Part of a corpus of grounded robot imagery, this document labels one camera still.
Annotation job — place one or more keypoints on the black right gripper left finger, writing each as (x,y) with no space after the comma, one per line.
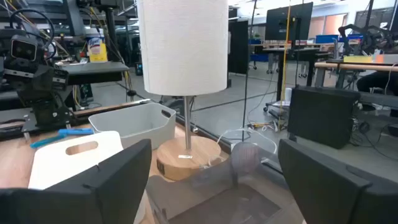
(77,199)

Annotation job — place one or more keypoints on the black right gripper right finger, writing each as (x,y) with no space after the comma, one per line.
(342,199)

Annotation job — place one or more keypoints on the teal blue highlighter marker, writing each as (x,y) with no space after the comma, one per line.
(46,141)

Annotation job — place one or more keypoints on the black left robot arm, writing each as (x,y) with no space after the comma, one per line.
(49,109)

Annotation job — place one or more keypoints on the background black robot arm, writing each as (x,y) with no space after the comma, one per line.
(370,39)

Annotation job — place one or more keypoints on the white plastic bin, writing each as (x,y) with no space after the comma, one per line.
(49,168)

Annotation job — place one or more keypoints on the black desk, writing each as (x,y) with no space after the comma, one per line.
(93,74)

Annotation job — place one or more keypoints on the disinfecting wipes canister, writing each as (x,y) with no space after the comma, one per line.
(97,46)

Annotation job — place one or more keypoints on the black box cabinet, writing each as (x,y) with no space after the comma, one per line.
(323,118)

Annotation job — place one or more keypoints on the grey plastic bin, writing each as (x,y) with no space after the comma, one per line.
(133,124)

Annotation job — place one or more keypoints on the transparent smoky plastic bin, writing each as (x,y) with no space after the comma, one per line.
(217,202)

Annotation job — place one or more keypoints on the wooden edged table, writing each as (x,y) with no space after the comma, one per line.
(357,66)

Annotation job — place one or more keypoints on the white cylindrical lamp shade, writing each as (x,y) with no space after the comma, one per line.
(183,46)

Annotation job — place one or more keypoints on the black work table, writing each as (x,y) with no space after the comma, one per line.
(295,51)

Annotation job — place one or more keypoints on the blue storage bin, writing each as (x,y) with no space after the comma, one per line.
(326,39)

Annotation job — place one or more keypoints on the black partition panel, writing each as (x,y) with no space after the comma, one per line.
(238,46)

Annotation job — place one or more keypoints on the large black monitor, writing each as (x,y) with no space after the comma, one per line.
(276,21)

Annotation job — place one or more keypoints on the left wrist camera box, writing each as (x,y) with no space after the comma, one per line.
(23,49)

